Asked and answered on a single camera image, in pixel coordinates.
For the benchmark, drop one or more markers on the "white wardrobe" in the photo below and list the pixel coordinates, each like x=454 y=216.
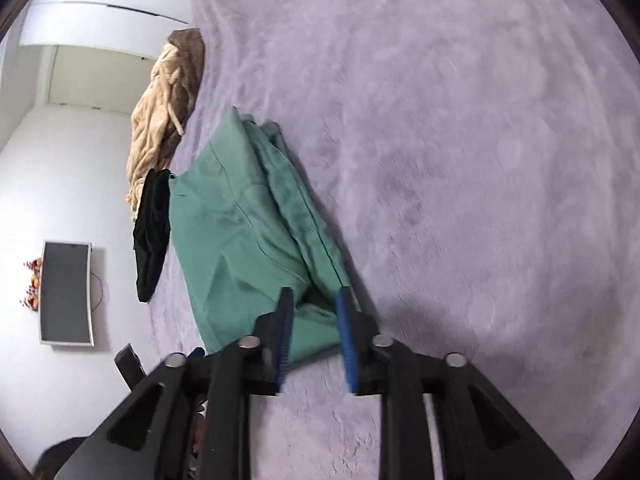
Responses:
x=110 y=20

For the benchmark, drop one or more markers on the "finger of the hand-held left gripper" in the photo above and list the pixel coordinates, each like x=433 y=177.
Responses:
x=129 y=362

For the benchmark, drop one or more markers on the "folded black clothes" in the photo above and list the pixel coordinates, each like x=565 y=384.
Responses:
x=152 y=230

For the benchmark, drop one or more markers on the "purple embossed fleece blanket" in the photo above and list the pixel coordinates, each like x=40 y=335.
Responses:
x=450 y=160

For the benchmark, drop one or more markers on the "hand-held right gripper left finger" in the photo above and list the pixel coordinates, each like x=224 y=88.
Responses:
x=282 y=330

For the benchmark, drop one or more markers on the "orange flower decoration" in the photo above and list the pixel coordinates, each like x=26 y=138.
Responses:
x=34 y=285

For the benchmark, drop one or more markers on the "beige and brown knit garment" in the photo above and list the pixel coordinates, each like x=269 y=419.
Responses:
x=160 y=115

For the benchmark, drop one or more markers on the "curved wall monitor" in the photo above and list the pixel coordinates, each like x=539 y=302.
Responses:
x=66 y=292

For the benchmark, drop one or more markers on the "green button shirt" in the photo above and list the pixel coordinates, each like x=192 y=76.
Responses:
x=235 y=240

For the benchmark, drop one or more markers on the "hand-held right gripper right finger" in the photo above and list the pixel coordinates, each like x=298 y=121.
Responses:
x=346 y=340

